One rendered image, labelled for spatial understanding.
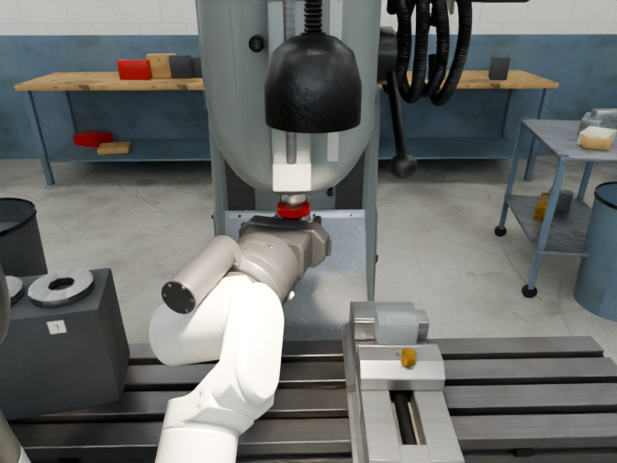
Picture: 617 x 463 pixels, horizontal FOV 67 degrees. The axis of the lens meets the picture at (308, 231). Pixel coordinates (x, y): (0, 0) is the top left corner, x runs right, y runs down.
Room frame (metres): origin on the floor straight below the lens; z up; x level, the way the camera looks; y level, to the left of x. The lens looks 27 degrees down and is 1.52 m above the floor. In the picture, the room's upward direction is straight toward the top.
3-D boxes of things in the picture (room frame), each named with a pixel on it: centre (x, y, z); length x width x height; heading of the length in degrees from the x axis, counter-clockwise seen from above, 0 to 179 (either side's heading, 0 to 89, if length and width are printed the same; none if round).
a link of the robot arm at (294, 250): (0.50, 0.05, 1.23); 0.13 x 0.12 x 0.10; 73
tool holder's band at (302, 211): (0.58, 0.02, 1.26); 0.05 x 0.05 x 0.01
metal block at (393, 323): (0.59, -0.14, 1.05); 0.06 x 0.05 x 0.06; 89
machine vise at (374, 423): (0.56, -0.14, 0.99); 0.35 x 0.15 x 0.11; 179
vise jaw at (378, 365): (0.53, -0.14, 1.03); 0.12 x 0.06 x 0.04; 89
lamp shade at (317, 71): (0.35, 0.00, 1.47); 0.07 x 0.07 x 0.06
